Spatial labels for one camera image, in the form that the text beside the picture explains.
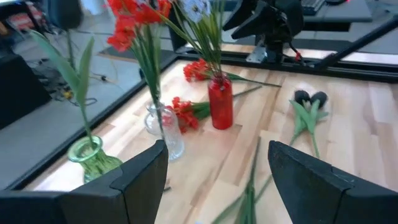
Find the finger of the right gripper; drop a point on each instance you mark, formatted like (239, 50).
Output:
(244, 12)
(261, 25)

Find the black backlit keyboard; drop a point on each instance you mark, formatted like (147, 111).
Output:
(312, 4)

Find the grey side desk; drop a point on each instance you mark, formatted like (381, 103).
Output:
(348, 9)

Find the clear glass vase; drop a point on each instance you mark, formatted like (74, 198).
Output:
(168, 130)

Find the white frame bracket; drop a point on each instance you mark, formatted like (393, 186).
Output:
(258, 54)

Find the white artificial flower bunch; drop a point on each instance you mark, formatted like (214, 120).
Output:
(208, 40)
(248, 193)

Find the red artificial flower bunch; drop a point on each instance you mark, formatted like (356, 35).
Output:
(186, 115)
(196, 70)
(136, 18)

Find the black artificial tulip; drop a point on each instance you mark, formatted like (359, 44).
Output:
(77, 74)
(301, 96)
(318, 98)

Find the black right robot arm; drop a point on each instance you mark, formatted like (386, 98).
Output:
(273, 49)

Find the red glass vase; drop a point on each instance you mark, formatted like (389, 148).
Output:
(220, 105)

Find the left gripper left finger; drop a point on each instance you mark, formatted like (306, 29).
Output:
(124, 202)

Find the black aluminium table frame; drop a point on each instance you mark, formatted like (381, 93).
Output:
(373, 74)

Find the yellow power plug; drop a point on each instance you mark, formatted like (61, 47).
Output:
(67, 95)

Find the green glass vase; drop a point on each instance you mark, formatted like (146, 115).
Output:
(93, 158)

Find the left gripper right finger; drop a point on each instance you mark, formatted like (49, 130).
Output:
(311, 193)

